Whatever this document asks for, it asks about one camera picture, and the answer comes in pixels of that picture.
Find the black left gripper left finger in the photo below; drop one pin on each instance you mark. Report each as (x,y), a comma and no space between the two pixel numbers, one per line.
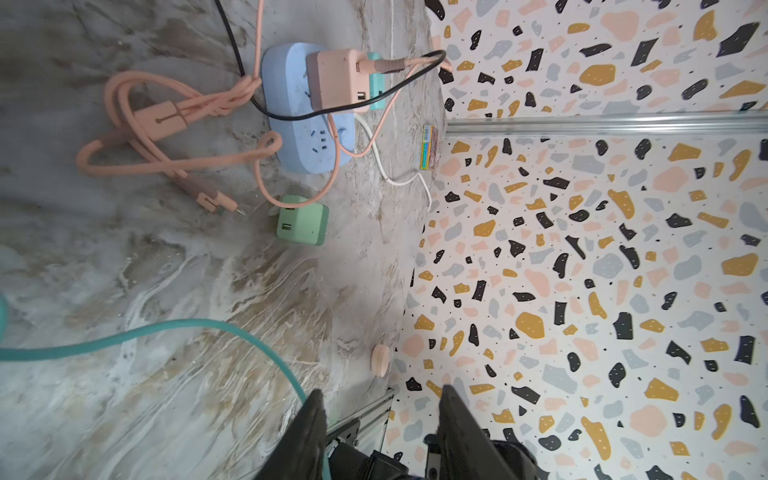
(301,451)

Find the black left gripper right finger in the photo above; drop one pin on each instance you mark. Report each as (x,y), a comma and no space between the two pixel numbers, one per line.
(466,452)

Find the green plug adapter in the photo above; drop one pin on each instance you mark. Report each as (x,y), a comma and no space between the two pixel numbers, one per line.
(306,225)

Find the pink plug adapter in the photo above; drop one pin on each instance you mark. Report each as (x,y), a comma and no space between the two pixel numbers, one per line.
(334,79)

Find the teal plug adapter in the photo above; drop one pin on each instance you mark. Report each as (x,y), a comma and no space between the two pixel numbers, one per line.
(377,84)

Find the pink round cap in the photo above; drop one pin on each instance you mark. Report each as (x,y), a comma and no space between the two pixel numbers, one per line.
(380,360)

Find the small colourful card box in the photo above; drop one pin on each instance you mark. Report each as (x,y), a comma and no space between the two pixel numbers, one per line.
(429,148)

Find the light blue power strip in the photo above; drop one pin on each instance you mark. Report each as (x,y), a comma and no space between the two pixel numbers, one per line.
(307,145)

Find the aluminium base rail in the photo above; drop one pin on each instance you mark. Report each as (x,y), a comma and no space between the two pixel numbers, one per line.
(364,429)

